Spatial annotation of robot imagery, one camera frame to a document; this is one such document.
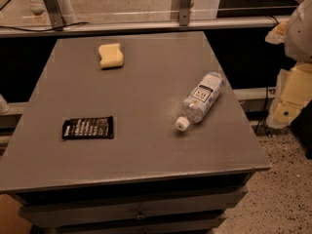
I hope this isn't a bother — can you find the black snack packet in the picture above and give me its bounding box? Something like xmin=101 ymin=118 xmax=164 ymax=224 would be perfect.
xmin=61 ymin=116 xmax=114 ymax=139

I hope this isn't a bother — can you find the yellow sponge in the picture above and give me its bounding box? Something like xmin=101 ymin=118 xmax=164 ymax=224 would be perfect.
xmin=98 ymin=43 xmax=124 ymax=69

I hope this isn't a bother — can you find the metal bracket post left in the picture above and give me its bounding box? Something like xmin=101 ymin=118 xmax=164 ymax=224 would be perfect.
xmin=43 ymin=0 xmax=64 ymax=31

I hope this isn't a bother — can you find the white pipe at left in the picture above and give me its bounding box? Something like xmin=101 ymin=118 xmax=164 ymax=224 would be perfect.
xmin=0 ymin=94 xmax=10 ymax=115

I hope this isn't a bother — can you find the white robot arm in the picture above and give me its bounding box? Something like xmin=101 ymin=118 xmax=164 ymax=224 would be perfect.
xmin=265 ymin=0 xmax=312 ymax=129

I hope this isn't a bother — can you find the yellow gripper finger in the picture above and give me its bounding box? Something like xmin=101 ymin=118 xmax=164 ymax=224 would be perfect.
xmin=266 ymin=62 xmax=312 ymax=129
xmin=265 ymin=20 xmax=288 ymax=45

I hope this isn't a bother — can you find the drawer knob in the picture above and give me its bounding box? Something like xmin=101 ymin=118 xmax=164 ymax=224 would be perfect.
xmin=136 ymin=213 xmax=146 ymax=220

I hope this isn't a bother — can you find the metal bracket post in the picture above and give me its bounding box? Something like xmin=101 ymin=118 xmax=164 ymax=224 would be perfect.
xmin=43 ymin=0 xmax=64 ymax=31
xmin=178 ymin=0 xmax=192 ymax=26

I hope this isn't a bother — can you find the black cable on rail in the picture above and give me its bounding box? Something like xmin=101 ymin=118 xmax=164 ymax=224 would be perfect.
xmin=0 ymin=20 xmax=91 ymax=33

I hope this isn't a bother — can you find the grey drawer cabinet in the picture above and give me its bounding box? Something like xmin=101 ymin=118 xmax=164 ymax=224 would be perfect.
xmin=0 ymin=32 xmax=269 ymax=234

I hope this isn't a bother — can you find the black cable right side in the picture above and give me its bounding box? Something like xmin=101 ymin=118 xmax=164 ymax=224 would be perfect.
xmin=254 ymin=87 xmax=271 ymax=136

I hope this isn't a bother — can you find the metal bracket post centre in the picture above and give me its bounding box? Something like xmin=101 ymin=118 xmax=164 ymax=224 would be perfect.
xmin=178 ymin=0 xmax=192 ymax=26

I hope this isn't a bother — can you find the clear blue plastic bottle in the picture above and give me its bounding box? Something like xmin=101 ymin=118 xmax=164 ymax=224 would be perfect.
xmin=175 ymin=72 xmax=225 ymax=132

